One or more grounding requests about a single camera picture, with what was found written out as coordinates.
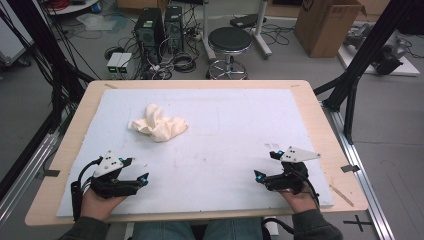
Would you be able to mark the grey device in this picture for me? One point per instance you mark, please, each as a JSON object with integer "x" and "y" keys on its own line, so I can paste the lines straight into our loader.
{"x": 356, "y": 35}

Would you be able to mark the white power supply box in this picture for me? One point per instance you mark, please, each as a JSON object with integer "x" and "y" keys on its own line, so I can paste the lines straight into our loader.
{"x": 113, "y": 62}
{"x": 125, "y": 63}

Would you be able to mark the white round table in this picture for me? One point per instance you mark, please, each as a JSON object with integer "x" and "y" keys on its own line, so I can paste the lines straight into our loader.
{"x": 76, "y": 8}

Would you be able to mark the white floor board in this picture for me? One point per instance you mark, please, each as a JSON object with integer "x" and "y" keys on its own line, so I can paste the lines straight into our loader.
{"x": 408, "y": 68}

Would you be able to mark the clear plastic sheet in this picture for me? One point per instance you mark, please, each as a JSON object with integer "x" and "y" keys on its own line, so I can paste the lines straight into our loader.
{"x": 100, "y": 22}

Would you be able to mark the black tape piece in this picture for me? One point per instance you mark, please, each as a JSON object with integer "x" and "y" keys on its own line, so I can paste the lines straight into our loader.
{"x": 350, "y": 168}
{"x": 51, "y": 173}

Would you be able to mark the black flat pad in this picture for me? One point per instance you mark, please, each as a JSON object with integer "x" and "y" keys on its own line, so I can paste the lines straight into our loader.
{"x": 246, "y": 20}

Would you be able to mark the person's left leg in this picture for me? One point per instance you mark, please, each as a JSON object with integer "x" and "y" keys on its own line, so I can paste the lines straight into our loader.
{"x": 160, "y": 231}

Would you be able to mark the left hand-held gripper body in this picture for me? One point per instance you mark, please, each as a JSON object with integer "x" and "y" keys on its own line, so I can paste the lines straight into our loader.
{"x": 110, "y": 188}

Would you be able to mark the person's right leg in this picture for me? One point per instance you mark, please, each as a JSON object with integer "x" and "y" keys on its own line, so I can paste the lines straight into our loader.
{"x": 233, "y": 230}

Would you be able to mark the slim black computer tower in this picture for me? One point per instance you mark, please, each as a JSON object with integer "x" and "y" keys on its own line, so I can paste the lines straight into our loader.
{"x": 174, "y": 28}

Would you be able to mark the person's leg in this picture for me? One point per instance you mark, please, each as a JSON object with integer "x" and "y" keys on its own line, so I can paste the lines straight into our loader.
{"x": 233, "y": 230}
{"x": 160, "y": 231}

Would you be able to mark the person's left hand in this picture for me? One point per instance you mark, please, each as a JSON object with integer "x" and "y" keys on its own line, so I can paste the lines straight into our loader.
{"x": 98, "y": 208}

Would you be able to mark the person's right hand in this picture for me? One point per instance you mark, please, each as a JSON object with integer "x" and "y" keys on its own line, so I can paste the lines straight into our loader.
{"x": 301, "y": 201}

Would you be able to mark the brown cardboard box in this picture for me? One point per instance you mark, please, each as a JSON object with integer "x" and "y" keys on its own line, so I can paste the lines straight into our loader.
{"x": 325, "y": 28}

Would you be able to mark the large black computer tower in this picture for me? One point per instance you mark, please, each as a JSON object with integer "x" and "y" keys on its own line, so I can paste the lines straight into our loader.
{"x": 148, "y": 33}

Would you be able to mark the thin wooden stick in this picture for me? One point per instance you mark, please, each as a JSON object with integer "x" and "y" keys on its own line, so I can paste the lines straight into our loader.
{"x": 341, "y": 195}

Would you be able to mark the aluminium rail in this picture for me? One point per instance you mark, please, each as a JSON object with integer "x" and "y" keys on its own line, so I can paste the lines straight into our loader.
{"x": 361, "y": 180}
{"x": 23, "y": 176}

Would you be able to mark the white foam mat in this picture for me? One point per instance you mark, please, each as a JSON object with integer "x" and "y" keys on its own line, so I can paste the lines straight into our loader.
{"x": 216, "y": 110}

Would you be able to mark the black metal frame stand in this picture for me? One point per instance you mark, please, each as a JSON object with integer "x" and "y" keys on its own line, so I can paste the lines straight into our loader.
{"x": 40, "y": 40}
{"x": 366, "y": 50}

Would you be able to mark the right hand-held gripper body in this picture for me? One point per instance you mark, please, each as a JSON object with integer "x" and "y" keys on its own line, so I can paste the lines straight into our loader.
{"x": 286, "y": 181}

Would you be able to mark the white desk leg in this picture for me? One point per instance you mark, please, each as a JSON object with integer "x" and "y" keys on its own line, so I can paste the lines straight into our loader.
{"x": 206, "y": 30}
{"x": 261, "y": 30}

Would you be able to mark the black device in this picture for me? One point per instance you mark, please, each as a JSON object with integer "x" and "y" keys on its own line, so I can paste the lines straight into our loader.
{"x": 386, "y": 61}

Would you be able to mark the cream patterned cloth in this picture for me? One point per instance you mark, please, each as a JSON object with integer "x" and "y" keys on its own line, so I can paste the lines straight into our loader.
{"x": 160, "y": 126}

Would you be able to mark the black round stool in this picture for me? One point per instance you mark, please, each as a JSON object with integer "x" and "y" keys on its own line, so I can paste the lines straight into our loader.
{"x": 230, "y": 39}

